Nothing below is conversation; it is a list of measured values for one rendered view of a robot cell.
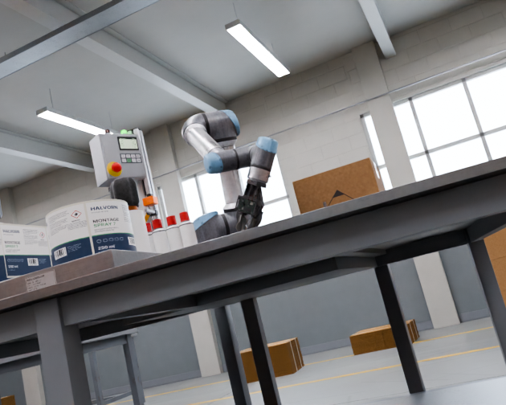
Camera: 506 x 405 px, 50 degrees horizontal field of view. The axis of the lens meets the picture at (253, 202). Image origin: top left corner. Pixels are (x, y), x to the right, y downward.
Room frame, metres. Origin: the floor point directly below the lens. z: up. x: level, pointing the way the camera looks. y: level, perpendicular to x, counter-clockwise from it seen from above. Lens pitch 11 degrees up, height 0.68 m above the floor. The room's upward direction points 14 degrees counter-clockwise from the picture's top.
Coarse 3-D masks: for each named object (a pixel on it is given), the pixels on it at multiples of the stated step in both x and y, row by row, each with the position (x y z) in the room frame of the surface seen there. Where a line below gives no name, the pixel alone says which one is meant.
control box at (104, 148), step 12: (96, 144) 1.99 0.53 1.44; (108, 144) 1.98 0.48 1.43; (96, 156) 2.00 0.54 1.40; (108, 156) 1.97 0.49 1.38; (96, 168) 2.01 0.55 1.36; (108, 168) 1.97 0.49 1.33; (132, 168) 2.03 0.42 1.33; (144, 168) 2.07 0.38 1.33; (96, 180) 2.03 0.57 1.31; (108, 180) 1.97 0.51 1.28
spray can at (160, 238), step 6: (156, 222) 1.91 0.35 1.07; (156, 228) 1.91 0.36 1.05; (162, 228) 1.92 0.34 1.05; (156, 234) 1.90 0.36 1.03; (162, 234) 1.91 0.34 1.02; (156, 240) 1.90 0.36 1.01; (162, 240) 1.90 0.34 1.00; (156, 246) 1.91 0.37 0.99; (162, 246) 1.90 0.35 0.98; (168, 246) 1.92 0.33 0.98; (156, 252) 1.91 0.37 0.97; (162, 252) 1.90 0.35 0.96
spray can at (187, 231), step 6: (180, 216) 1.91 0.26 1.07; (186, 216) 1.90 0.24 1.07; (186, 222) 1.90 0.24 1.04; (180, 228) 1.90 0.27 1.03; (186, 228) 1.89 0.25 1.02; (192, 228) 1.90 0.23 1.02; (186, 234) 1.89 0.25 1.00; (192, 234) 1.90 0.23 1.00; (186, 240) 1.89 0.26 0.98; (192, 240) 1.89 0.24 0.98; (186, 246) 1.89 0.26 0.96
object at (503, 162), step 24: (480, 168) 0.88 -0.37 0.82; (504, 168) 0.87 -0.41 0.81; (384, 192) 0.92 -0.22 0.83; (408, 192) 0.91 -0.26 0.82; (432, 192) 0.94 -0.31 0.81; (312, 216) 0.95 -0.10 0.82; (336, 216) 0.95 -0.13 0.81; (216, 240) 0.99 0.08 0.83; (240, 240) 0.98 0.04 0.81; (408, 240) 2.13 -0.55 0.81; (144, 264) 1.03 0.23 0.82; (168, 264) 1.05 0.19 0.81; (48, 288) 1.08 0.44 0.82; (72, 288) 1.07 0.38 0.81; (0, 312) 1.15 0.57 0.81
